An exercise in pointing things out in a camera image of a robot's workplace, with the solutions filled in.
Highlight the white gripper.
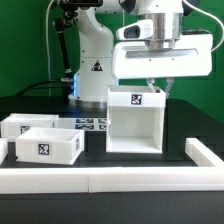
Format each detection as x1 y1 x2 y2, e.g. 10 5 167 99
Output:
112 13 213 95

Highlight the white drawer cabinet box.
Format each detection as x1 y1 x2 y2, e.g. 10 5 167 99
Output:
106 86 166 154

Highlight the white front drawer tray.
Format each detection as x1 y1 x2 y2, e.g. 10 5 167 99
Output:
15 127 84 165

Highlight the white drawer tray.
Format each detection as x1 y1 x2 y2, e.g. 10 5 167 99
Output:
0 113 59 142
15 127 84 165

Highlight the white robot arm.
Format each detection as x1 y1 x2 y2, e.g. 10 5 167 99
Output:
60 0 213 102

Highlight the white marker tag sheet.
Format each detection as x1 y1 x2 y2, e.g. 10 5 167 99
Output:
58 118 107 131

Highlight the white right fence bar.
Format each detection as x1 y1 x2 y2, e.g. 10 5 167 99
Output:
185 138 224 168

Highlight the white fence bar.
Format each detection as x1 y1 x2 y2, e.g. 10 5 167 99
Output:
0 167 224 194
0 138 8 165
185 138 224 168

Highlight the white front fence bar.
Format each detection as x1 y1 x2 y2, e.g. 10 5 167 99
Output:
0 167 224 194

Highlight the white left fence bar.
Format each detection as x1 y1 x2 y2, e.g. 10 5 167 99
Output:
0 138 8 165

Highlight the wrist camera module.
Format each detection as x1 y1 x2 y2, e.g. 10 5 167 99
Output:
116 19 154 41

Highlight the black cable bundle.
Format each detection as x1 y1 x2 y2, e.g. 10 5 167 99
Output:
14 9 79 98

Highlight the white thin cable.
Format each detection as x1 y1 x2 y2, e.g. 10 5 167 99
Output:
45 0 55 97

